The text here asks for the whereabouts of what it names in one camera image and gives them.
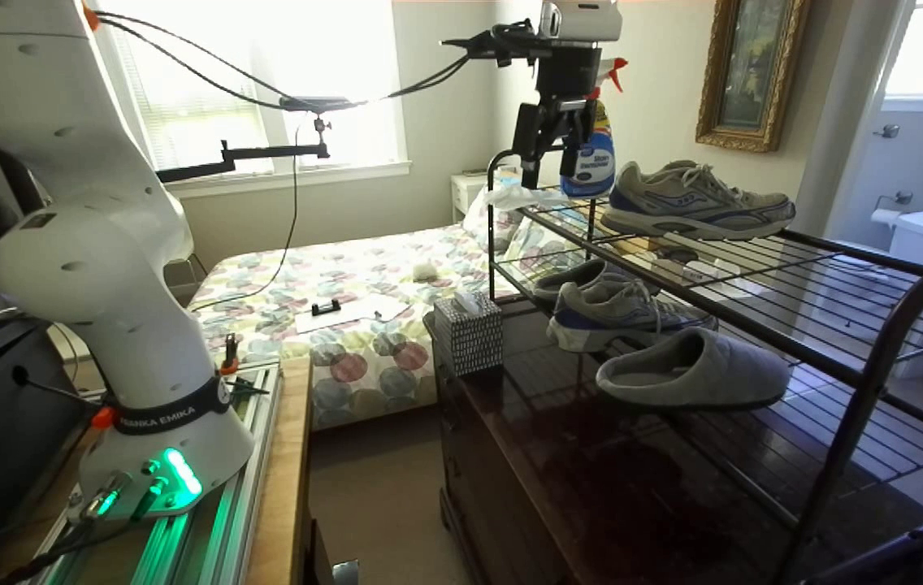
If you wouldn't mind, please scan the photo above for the thin black hanging cable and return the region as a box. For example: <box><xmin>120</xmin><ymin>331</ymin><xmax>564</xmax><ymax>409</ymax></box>
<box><xmin>224</xmin><ymin>121</ymin><xmax>305</xmax><ymax>303</ymax></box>

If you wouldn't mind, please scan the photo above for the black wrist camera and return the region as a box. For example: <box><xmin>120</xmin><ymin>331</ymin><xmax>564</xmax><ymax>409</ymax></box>
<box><xmin>442</xmin><ymin>21</ymin><xmax>543</xmax><ymax>68</ymax></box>

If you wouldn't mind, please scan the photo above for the flat white paper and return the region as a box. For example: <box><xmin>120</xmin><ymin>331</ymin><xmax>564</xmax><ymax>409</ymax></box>
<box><xmin>292</xmin><ymin>293</ymin><xmax>408</xmax><ymax>334</ymax></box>

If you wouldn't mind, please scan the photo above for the blue spray bottle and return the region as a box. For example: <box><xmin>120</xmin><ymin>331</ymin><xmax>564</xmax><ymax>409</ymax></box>
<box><xmin>556</xmin><ymin>56</ymin><xmax>630</xmax><ymax>201</ymax></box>

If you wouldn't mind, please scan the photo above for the white bathroom fixture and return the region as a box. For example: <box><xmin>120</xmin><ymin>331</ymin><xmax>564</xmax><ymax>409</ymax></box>
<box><xmin>867</xmin><ymin>205</ymin><xmax>923</xmax><ymax>266</ymax></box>

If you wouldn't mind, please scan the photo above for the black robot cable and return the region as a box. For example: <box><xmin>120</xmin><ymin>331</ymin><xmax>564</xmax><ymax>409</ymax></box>
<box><xmin>84</xmin><ymin>7</ymin><xmax>476</xmax><ymax>116</ymax></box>

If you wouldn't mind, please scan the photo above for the black metal shoe rack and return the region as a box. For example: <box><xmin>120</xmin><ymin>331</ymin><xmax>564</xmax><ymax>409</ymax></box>
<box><xmin>480</xmin><ymin>144</ymin><xmax>923</xmax><ymax>585</ymax></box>

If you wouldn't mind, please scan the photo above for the grey blue white sneaker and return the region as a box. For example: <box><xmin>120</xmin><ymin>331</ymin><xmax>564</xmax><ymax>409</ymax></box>
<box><xmin>543</xmin><ymin>277</ymin><xmax>718</xmax><ymax>355</ymax></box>

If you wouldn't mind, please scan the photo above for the bed with floral cover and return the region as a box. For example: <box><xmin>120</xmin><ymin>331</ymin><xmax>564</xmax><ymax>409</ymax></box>
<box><xmin>186</xmin><ymin>221</ymin><xmax>552</xmax><ymax>433</ymax></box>

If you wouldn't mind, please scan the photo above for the gold framed painting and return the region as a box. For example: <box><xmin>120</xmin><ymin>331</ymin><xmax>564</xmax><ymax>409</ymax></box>
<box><xmin>697</xmin><ymin>0</ymin><xmax>814</xmax><ymax>156</ymax></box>

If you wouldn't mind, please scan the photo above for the light wooden table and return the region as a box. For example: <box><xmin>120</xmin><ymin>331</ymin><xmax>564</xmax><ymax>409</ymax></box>
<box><xmin>245</xmin><ymin>355</ymin><xmax>314</xmax><ymax>585</ymax></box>

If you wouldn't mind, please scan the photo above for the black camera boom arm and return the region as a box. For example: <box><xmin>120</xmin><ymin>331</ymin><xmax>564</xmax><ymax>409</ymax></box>
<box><xmin>154</xmin><ymin>96</ymin><xmax>354</xmax><ymax>187</ymax></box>

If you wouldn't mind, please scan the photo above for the bright window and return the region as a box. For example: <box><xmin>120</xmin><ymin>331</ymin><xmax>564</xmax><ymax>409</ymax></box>
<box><xmin>91</xmin><ymin>0</ymin><xmax>413</xmax><ymax>188</ymax></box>

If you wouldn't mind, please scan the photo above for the dark wooden dresser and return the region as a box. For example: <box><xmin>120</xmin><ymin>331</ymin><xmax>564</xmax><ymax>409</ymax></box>
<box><xmin>433</xmin><ymin>303</ymin><xmax>923</xmax><ymax>585</ymax></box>

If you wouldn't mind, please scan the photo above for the grey sneaker with laces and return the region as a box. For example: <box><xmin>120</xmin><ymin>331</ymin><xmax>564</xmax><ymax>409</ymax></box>
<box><xmin>602</xmin><ymin>156</ymin><xmax>801</xmax><ymax>245</ymax></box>

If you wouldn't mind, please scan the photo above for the grey slipper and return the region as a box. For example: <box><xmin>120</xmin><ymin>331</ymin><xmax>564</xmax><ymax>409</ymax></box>
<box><xmin>590</xmin><ymin>325</ymin><xmax>795</xmax><ymax>414</ymax></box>

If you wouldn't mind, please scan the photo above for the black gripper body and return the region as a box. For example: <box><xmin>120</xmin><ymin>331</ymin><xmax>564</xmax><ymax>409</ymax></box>
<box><xmin>529</xmin><ymin>42</ymin><xmax>604</xmax><ymax>114</ymax></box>

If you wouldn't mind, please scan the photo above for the small red clamp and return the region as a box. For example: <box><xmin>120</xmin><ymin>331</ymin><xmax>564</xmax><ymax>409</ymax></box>
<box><xmin>213</xmin><ymin>334</ymin><xmax>245</xmax><ymax>381</ymax></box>

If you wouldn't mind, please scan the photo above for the dark grey sneaker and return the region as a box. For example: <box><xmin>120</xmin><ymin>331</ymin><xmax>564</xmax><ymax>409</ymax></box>
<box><xmin>529</xmin><ymin>256</ymin><xmax>609</xmax><ymax>307</ymax></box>

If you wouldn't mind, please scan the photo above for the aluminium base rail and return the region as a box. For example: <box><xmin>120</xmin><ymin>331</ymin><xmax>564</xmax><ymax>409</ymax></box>
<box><xmin>32</xmin><ymin>360</ymin><xmax>284</xmax><ymax>585</ymax></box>

